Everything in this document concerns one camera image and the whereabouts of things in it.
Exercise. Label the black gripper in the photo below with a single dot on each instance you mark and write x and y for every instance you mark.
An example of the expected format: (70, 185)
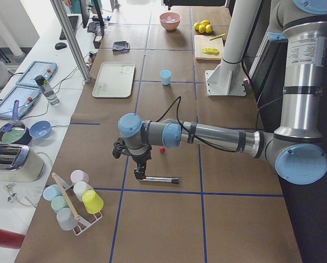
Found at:
(140, 159)

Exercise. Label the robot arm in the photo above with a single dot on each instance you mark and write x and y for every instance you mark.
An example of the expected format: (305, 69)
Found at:
(293, 149)

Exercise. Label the yellow plastic cup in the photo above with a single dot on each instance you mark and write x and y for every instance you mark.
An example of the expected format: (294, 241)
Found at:
(92, 202)

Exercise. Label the white plastic cup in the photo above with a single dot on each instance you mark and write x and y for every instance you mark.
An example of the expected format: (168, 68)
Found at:
(80, 188)

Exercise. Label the pink plastic cup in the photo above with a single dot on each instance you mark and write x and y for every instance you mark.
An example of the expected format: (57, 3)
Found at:
(79, 175)

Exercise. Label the green plastic cup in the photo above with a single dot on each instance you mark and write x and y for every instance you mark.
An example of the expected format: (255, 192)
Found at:
(58, 203)

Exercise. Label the grey plastic cup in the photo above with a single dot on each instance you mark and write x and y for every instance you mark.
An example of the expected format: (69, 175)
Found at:
(66, 219)

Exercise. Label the light blue plastic cup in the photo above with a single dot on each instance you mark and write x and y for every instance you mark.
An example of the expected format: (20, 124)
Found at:
(165, 77)

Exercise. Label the pink bowl of ice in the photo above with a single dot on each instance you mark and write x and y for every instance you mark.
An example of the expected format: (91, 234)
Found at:
(169, 20)

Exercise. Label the steel muddler black tip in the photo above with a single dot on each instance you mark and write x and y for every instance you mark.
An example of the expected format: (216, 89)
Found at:
(161, 179)

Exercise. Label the cream bear serving tray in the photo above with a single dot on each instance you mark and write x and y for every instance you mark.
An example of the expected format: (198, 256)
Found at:
(114, 80)

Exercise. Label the blue bowl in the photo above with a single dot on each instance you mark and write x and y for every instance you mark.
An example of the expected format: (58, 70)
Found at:
(40, 130)

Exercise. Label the clear water bottle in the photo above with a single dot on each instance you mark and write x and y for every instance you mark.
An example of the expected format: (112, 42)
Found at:
(46, 89)

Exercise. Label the cream steel toaster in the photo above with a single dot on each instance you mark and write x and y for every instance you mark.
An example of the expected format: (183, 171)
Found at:
(19, 163)

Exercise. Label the grey folded cloth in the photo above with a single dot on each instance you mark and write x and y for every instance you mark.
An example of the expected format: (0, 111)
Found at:
(121, 46)

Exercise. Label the blue saucepan with lid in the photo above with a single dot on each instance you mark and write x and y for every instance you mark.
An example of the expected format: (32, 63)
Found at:
(16, 131)

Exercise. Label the bamboo cutting board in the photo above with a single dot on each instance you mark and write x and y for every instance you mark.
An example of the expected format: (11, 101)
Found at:
(201, 41)

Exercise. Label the lemon slices row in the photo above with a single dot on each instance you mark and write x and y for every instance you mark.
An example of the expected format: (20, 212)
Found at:
(210, 51)

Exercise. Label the black computer mouse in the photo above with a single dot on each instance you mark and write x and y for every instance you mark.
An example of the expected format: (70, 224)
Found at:
(60, 45)

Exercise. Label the red bottle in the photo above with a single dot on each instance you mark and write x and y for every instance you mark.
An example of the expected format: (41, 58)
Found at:
(11, 240)

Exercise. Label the yellow-green plastic knife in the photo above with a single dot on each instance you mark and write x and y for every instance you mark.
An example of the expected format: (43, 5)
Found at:
(217, 37)

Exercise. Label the yellow lemon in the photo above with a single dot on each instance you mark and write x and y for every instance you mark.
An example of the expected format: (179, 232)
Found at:
(205, 22)
(208, 29)
(196, 26)
(201, 28)

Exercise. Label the black monitor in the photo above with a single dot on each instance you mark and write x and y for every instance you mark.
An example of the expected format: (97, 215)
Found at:
(85, 6)

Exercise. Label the white wire cup rack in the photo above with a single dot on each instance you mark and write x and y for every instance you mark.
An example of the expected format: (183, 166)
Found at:
(83, 224)

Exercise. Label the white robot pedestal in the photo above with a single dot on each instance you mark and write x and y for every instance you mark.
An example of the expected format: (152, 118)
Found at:
(227, 78)

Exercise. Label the aluminium frame post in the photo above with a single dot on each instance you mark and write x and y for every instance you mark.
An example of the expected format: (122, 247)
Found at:
(71, 38)

